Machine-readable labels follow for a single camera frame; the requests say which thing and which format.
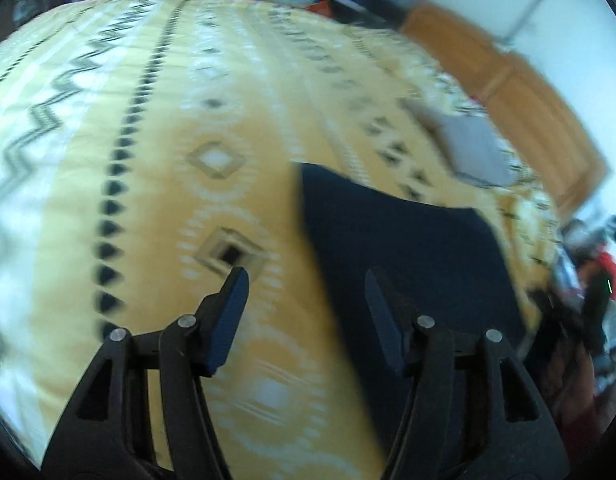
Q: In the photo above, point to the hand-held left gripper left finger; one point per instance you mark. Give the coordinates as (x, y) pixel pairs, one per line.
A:
(227, 320)

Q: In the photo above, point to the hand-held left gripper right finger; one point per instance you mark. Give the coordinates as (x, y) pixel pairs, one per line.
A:
(388, 325)

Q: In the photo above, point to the dark navy pants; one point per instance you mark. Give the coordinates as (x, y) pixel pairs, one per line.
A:
(413, 240)

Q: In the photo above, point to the yellow zigzag patterned bedsheet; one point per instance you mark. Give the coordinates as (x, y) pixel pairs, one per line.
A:
(137, 210)

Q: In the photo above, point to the dark blurred object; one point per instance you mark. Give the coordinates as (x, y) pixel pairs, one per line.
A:
(553, 320)

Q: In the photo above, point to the grey folded cloth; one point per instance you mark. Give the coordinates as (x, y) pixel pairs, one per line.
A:
(473, 145)

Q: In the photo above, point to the wooden headboard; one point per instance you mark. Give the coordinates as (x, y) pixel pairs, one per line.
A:
(538, 110)

